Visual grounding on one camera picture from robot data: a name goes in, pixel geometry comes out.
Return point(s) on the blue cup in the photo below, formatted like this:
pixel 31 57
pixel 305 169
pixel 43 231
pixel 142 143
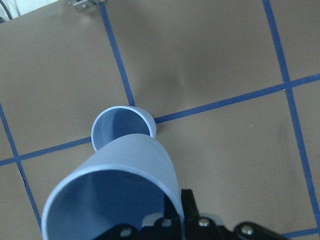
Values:
pixel 118 121
pixel 123 182

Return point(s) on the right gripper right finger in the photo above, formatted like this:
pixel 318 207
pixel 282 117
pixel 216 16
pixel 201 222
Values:
pixel 200 227

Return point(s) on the aluminium frame post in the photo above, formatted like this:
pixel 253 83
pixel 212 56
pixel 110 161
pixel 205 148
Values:
pixel 81 5

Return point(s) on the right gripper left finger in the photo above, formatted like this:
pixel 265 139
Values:
pixel 167 227

